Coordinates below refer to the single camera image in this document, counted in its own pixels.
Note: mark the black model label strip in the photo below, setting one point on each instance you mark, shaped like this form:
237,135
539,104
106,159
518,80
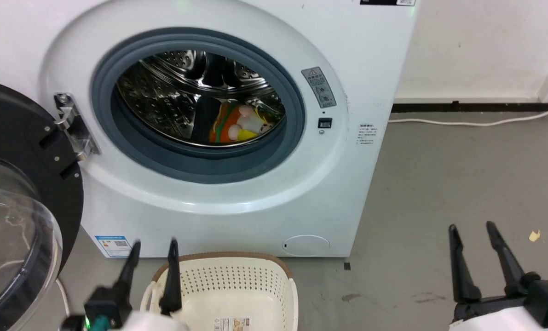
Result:
384,2

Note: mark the black glass washing machine door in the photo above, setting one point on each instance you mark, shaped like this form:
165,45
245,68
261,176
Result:
11,133

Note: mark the stainless steel washer drum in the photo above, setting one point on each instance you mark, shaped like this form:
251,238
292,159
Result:
163,96

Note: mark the round white filter cover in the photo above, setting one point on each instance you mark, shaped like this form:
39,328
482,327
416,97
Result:
307,245

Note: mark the blue energy label sticker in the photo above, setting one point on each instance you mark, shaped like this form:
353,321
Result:
115,246

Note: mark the cream perforated laundry basket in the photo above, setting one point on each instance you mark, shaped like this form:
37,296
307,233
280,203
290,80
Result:
237,285

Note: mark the black baseboard strip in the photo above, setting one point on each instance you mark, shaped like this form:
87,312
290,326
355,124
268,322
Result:
462,107

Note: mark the white front-load washing machine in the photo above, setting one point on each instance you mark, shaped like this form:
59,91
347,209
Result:
264,216

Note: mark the basket product label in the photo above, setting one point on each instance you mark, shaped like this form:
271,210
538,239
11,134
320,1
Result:
231,324

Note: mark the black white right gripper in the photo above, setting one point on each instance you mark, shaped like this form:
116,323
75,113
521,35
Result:
545,299

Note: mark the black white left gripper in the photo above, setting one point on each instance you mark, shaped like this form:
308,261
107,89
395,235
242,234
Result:
106,308

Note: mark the orange yellow plush toy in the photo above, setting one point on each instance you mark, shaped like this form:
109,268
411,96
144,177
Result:
241,124

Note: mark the grey warning sticker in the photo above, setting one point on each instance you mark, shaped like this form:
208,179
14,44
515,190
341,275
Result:
320,87

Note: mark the yellow paper scrap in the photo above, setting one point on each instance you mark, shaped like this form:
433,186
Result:
535,236

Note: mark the chrome door hinge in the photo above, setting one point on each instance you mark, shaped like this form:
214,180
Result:
73,128

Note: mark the grey rubber door gasket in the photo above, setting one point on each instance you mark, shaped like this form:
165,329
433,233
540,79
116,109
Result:
200,163

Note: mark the small text sticker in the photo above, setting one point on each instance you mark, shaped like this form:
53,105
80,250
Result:
366,134

